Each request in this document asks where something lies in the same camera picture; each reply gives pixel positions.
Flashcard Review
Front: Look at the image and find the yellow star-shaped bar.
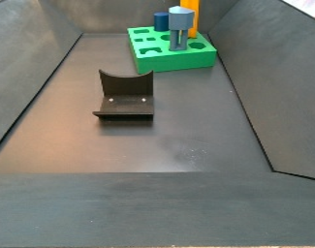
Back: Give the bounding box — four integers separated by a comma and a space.
180, 0, 200, 38

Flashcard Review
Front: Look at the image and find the black curved fixture stand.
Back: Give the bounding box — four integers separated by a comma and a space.
93, 70, 154, 118

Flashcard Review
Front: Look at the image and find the green shape sorter board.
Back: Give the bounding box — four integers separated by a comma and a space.
127, 26, 217, 74

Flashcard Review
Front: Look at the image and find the dark blue cylinder peg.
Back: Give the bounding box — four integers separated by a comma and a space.
153, 12, 169, 32

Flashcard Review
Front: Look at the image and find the light blue rounded-triangle peg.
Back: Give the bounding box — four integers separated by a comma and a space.
169, 6, 194, 51

